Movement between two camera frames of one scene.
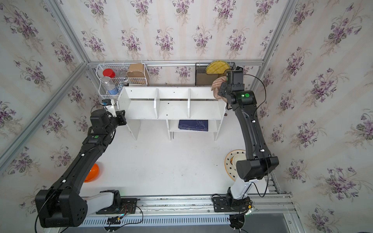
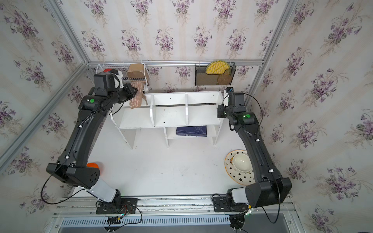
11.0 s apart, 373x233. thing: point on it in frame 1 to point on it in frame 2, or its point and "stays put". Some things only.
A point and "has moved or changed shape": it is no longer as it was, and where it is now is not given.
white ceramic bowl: [239, 157] stays put
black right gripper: [221, 90] to [220, 111]
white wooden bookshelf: [184, 108] has moved or changed shape
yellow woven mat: [217, 67] stays put
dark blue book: [197, 125] to [192, 130]
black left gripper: [121, 117] to [128, 87]
